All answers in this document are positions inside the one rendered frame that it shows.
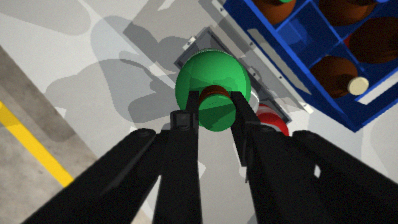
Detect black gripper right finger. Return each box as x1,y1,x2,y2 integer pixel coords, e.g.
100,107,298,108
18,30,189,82
230,91,398,224

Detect red bottle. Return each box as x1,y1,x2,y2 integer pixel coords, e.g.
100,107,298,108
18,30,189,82
256,104,289,136

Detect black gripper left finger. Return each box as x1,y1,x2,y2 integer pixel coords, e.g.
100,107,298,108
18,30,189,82
21,91,203,224

